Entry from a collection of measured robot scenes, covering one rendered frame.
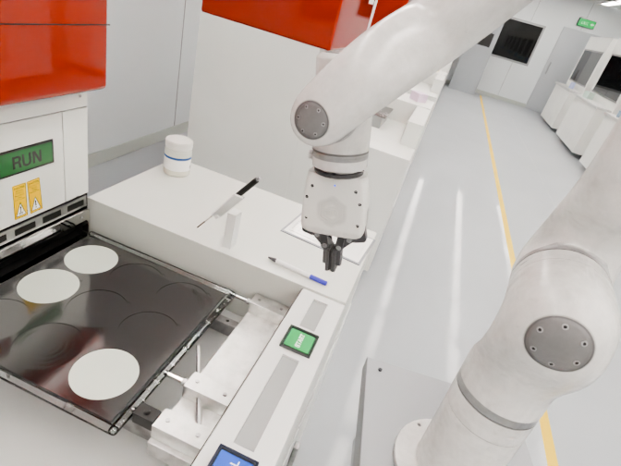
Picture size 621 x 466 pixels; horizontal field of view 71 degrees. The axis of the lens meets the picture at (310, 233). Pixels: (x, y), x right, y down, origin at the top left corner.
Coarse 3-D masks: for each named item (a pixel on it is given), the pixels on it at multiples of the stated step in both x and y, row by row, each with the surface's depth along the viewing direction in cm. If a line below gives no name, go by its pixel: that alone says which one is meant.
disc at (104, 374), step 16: (96, 352) 71; (112, 352) 72; (80, 368) 68; (96, 368) 68; (112, 368) 69; (128, 368) 70; (80, 384) 65; (96, 384) 66; (112, 384) 67; (128, 384) 67
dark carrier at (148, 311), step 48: (96, 240) 96; (0, 288) 77; (96, 288) 83; (144, 288) 86; (192, 288) 90; (0, 336) 69; (48, 336) 71; (96, 336) 74; (144, 336) 76; (48, 384) 64; (144, 384) 68
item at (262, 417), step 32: (288, 320) 80; (320, 320) 82; (288, 352) 73; (320, 352) 75; (256, 384) 66; (288, 384) 67; (224, 416) 60; (256, 416) 61; (288, 416) 62; (256, 448) 57
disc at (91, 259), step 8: (80, 248) 92; (88, 248) 93; (96, 248) 93; (104, 248) 94; (72, 256) 89; (80, 256) 90; (88, 256) 90; (96, 256) 91; (104, 256) 92; (112, 256) 92; (72, 264) 87; (80, 264) 88; (88, 264) 88; (96, 264) 89; (104, 264) 90; (112, 264) 90; (80, 272) 86; (88, 272) 86; (96, 272) 87
